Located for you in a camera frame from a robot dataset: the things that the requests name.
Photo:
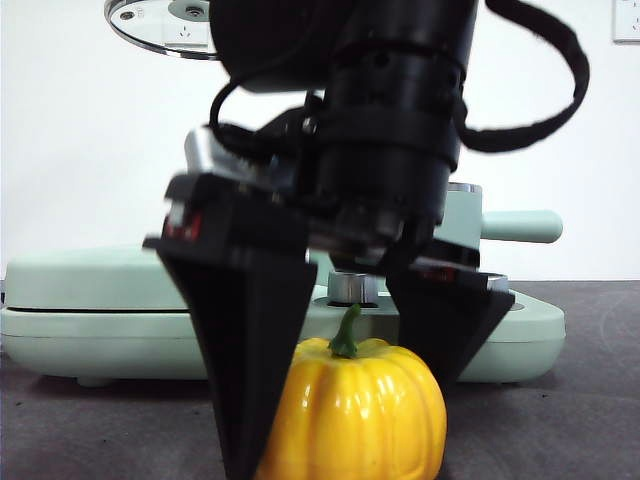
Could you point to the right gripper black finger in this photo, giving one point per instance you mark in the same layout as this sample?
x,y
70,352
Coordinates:
x,y
445,325
250,350

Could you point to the yellow toy pumpkin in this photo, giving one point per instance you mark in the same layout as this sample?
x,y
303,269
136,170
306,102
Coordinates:
x,y
360,410

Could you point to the glass lid with green knob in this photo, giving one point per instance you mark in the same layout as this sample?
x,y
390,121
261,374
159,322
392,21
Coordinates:
x,y
192,10

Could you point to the mint green steamer pot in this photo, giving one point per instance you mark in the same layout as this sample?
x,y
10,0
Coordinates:
x,y
525,227

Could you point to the silver control knob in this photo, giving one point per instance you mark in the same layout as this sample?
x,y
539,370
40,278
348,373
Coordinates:
x,y
497,282
350,290

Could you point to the mint green hinged griddle cover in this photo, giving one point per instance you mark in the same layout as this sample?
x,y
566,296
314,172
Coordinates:
x,y
75,280

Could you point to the mint green breakfast machine base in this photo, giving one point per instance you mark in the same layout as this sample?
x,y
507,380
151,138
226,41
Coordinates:
x,y
100,345

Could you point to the right wrist grey camera box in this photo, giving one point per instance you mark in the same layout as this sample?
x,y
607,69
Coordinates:
x,y
200,150

